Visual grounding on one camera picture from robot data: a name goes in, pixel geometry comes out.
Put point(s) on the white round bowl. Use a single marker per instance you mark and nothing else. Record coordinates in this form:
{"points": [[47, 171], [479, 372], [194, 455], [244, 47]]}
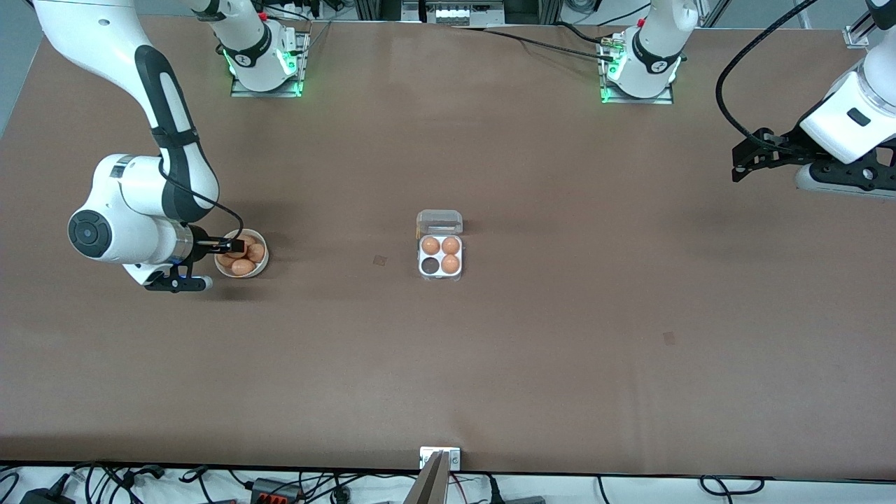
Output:
{"points": [[260, 269]]}

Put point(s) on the black power adapter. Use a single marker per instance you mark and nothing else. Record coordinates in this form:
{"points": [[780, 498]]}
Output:
{"points": [[45, 498]]}

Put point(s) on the small metal table bracket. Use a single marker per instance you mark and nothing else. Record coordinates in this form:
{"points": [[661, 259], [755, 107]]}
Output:
{"points": [[455, 458]]}

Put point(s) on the black device orange clips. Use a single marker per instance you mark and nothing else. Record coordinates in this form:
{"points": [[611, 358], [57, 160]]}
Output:
{"points": [[269, 490]]}

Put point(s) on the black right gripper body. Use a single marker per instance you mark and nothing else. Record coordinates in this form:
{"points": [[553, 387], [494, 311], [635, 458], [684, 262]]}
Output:
{"points": [[201, 241]]}

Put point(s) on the grey power strip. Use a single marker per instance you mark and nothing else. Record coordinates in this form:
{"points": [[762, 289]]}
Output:
{"points": [[451, 14]]}

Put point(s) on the clear plastic egg box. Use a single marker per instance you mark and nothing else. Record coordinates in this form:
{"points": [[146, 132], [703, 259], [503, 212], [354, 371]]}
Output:
{"points": [[439, 216]]}

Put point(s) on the black plug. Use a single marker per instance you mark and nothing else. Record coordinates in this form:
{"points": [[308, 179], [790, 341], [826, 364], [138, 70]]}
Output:
{"points": [[521, 500]]}

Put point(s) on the metal table corner bracket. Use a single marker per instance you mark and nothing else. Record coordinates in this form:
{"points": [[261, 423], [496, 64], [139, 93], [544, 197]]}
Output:
{"points": [[854, 36]]}

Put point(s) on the grey camera stand pole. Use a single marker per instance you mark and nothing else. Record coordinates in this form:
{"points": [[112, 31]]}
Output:
{"points": [[428, 486]]}

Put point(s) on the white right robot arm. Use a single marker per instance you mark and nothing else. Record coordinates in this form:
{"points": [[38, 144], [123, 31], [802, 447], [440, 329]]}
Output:
{"points": [[119, 210]]}

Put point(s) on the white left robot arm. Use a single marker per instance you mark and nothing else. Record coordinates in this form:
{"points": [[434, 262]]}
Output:
{"points": [[828, 129]]}

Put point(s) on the dark aluminium frame post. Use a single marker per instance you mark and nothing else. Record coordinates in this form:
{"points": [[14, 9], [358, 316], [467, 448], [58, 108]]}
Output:
{"points": [[532, 8], [378, 8]]}

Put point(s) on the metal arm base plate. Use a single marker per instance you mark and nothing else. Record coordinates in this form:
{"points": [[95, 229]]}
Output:
{"points": [[245, 92], [665, 100]]}

